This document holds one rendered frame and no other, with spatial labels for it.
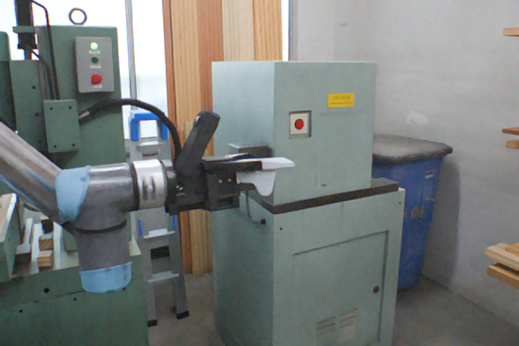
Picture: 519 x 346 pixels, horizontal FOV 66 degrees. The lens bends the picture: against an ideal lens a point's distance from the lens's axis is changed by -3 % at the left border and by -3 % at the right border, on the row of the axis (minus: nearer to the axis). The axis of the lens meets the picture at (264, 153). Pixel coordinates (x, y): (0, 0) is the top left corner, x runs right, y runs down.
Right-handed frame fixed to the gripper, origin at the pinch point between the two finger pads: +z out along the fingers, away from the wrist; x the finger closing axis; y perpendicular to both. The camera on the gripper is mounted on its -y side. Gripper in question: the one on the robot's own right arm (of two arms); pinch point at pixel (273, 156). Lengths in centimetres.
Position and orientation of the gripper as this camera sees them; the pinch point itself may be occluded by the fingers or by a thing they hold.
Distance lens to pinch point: 73.3
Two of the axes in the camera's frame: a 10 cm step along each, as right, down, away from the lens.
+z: 8.9, -1.0, 4.5
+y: 0.6, 9.9, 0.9
